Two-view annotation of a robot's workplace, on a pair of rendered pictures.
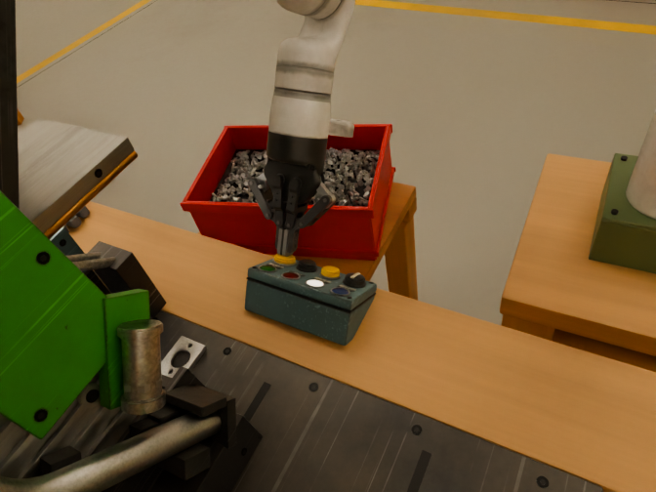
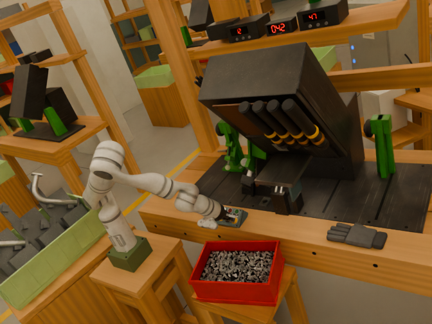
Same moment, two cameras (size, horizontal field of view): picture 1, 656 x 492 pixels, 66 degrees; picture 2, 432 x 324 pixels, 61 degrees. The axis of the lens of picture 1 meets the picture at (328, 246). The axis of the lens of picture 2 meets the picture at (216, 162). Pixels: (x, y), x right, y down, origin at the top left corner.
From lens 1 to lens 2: 179 cm
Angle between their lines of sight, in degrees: 105
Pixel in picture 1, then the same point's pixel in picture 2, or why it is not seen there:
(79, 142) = (269, 177)
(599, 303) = (158, 239)
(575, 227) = (149, 260)
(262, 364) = (243, 204)
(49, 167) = (274, 170)
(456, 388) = not seen: hidden behind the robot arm
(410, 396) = not seen: hidden behind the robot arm
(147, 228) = (294, 236)
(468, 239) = not seen: outside the picture
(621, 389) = (168, 211)
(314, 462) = (230, 192)
